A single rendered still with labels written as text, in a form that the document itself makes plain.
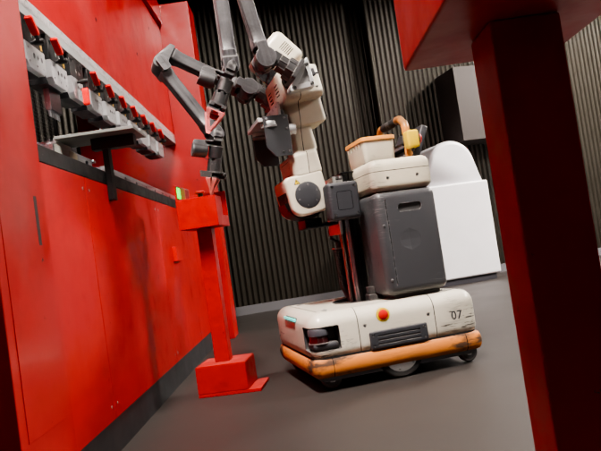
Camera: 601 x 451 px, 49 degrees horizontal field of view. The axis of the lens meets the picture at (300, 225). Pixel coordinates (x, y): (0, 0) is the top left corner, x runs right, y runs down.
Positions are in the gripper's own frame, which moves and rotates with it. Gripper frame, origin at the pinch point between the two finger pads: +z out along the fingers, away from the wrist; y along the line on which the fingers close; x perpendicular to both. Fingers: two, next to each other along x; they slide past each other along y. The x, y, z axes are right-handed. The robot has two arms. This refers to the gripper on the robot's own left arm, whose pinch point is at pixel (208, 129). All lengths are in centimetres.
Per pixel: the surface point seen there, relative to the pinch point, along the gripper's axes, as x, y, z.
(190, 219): 5.5, -23.5, 30.9
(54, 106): -51, 5, 13
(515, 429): 93, 87, 64
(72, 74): -52, -9, -3
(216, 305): 27, -29, 60
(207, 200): 9.2, -20.8, 21.9
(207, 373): 31, -24, 86
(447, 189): 223, -303, -99
